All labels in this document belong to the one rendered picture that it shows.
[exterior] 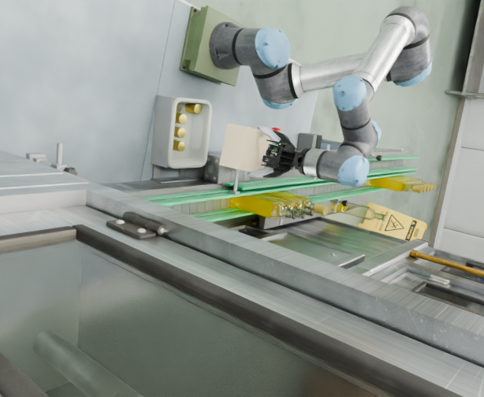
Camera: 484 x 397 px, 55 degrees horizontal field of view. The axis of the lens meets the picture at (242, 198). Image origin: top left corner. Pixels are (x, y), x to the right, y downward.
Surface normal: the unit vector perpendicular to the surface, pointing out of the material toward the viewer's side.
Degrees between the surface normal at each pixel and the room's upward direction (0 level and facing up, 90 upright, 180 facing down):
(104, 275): 90
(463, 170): 90
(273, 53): 8
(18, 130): 0
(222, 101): 0
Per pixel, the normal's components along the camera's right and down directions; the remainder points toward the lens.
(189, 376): 0.12, -0.97
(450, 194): -0.63, 0.09
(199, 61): 0.75, 0.24
